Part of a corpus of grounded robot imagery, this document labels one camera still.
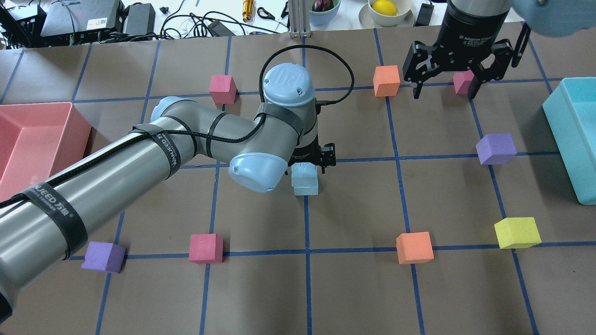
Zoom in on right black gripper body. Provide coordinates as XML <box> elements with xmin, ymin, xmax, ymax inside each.
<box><xmin>403</xmin><ymin>7</ymin><xmax>532</xmax><ymax>82</ymax></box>

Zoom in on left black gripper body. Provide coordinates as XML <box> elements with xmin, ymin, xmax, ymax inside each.
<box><xmin>289</xmin><ymin>100</ymin><xmax>337</xmax><ymax>174</ymax></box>

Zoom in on light blue foam block dented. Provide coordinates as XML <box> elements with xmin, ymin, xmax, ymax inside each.
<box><xmin>291</xmin><ymin>162</ymin><xmax>318</xmax><ymax>188</ymax></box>

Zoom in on light blue foam block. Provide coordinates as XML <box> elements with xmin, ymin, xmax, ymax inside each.
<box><xmin>291</xmin><ymin>179</ymin><xmax>319</xmax><ymax>196</ymax></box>

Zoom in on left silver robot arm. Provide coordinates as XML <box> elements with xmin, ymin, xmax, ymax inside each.
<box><xmin>0</xmin><ymin>63</ymin><xmax>336</xmax><ymax>322</ymax></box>

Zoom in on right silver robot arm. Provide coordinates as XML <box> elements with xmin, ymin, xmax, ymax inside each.
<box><xmin>402</xmin><ymin>0</ymin><xmax>596</xmax><ymax>99</ymax></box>

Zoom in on red foam block corner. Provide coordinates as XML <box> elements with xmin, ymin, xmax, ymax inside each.
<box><xmin>453</xmin><ymin>70</ymin><xmax>474</xmax><ymax>95</ymax></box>

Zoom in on orange foam block near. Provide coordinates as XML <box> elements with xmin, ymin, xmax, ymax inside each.
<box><xmin>373</xmin><ymin>65</ymin><xmax>401</xmax><ymax>98</ymax></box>

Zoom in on orange foam block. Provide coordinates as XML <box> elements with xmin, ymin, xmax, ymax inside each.
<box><xmin>396</xmin><ymin>232</ymin><xmax>434</xmax><ymax>265</ymax></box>
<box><xmin>373</xmin><ymin>65</ymin><xmax>401</xmax><ymax>98</ymax></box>

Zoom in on small black adapter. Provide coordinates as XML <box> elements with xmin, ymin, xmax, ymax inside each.
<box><xmin>413</xmin><ymin>2</ymin><xmax>434</xmax><ymax>26</ymax></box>

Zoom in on beige bowl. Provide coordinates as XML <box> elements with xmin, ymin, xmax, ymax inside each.
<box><xmin>365</xmin><ymin>0</ymin><xmax>414</xmax><ymax>27</ymax></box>

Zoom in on purple foam block left side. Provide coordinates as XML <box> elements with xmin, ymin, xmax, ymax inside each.
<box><xmin>475</xmin><ymin>133</ymin><xmax>518</xmax><ymax>165</ymax></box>

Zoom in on purple foam block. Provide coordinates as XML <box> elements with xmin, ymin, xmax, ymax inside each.
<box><xmin>475</xmin><ymin>133</ymin><xmax>518</xmax><ymax>165</ymax></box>
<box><xmin>81</xmin><ymin>241</ymin><xmax>126</xmax><ymax>274</ymax></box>

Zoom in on yellow lemon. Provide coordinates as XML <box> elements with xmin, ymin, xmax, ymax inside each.
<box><xmin>371</xmin><ymin>0</ymin><xmax>398</xmax><ymax>16</ymax></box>

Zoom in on cyan plastic bin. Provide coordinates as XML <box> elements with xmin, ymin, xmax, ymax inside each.
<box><xmin>542</xmin><ymin>77</ymin><xmax>596</xmax><ymax>205</ymax></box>

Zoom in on green bowl with fruit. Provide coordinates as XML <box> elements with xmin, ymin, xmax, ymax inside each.
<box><xmin>307</xmin><ymin>0</ymin><xmax>341</xmax><ymax>26</ymax></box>

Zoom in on red foam block near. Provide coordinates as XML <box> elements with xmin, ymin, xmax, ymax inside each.
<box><xmin>209</xmin><ymin>74</ymin><xmax>237</xmax><ymax>105</ymax></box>

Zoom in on orange foam block far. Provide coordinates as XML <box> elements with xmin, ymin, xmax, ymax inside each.
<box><xmin>396</xmin><ymin>232</ymin><xmax>434</xmax><ymax>265</ymax></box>

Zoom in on red foam block with hole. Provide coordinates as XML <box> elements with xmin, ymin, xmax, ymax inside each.
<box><xmin>188</xmin><ymin>233</ymin><xmax>224</xmax><ymax>264</ymax></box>

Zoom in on black scissors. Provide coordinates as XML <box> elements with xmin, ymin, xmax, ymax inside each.
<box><xmin>256</xmin><ymin>4</ymin><xmax>289</xmax><ymax>21</ymax></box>

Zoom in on yellow foam block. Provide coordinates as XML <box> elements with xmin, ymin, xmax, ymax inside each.
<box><xmin>494</xmin><ymin>217</ymin><xmax>542</xmax><ymax>249</ymax></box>

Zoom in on brass cylinder tool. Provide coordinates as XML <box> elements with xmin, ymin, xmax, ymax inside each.
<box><xmin>242</xmin><ymin>0</ymin><xmax>254</xmax><ymax>22</ymax></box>

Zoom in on black power brick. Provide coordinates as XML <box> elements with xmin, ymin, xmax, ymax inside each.
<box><xmin>122</xmin><ymin>3</ymin><xmax>155</xmax><ymax>36</ymax></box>

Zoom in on purple foam block right side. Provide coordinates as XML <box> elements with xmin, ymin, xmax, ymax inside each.
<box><xmin>81</xmin><ymin>241</ymin><xmax>126</xmax><ymax>274</ymax></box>

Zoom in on pink plastic bin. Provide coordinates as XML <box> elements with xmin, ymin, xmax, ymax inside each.
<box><xmin>0</xmin><ymin>102</ymin><xmax>91</xmax><ymax>196</ymax></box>

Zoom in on black electronics box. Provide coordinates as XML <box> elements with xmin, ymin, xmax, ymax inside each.
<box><xmin>41</xmin><ymin>0</ymin><xmax>125</xmax><ymax>39</ymax></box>

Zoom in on black braided cable left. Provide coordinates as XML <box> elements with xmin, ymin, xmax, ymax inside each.
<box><xmin>0</xmin><ymin>45</ymin><xmax>355</xmax><ymax>205</ymax></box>

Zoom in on aluminium frame post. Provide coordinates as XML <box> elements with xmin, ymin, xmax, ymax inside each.
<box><xmin>288</xmin><ymin>0</ymin><xmax>312</xmax><ymax>38</ymax></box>

